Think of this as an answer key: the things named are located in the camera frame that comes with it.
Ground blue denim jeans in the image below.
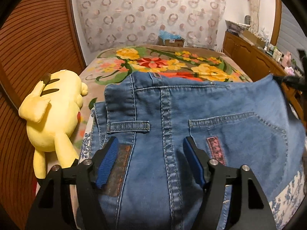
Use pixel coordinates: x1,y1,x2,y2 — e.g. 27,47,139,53
77,72,306,229

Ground pink tissue pack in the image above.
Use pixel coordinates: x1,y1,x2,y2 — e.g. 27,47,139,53
284,67,295,76

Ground pink bottle on sideboard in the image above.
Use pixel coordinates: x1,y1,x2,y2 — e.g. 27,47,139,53
281,51,291,68

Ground blue floral white bedsheet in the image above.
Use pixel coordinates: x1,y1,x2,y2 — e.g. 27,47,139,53
74,110,305,229

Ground long wooden sideboard cabinet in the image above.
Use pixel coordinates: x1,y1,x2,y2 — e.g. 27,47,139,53
223,31,306,126

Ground grey window roller blind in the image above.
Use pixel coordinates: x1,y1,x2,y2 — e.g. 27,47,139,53
277,3,306,67

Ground cardboard box on sideboard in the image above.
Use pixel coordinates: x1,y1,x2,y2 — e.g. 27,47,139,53
243,29,266,48

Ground stack of papers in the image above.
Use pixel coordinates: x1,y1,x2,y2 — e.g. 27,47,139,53
225,20,250,35

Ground colourful flower pattern blanket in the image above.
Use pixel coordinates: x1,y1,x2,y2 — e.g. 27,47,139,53
72,44,253,149

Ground yellow Pikachu plush toy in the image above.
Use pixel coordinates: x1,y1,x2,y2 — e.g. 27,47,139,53
18,70,88,179

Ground beige tied side curtain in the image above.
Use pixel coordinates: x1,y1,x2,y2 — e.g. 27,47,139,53
249,0,260,33

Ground cardboard box with blue bag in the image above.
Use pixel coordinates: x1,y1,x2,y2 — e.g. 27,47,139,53
158,30,185,47

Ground brown louvered wardrobe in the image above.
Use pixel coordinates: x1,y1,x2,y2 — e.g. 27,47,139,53
1,0,86,229

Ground circle pattern sheer curtain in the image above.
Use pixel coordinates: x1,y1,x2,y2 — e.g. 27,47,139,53
77,0,226,52

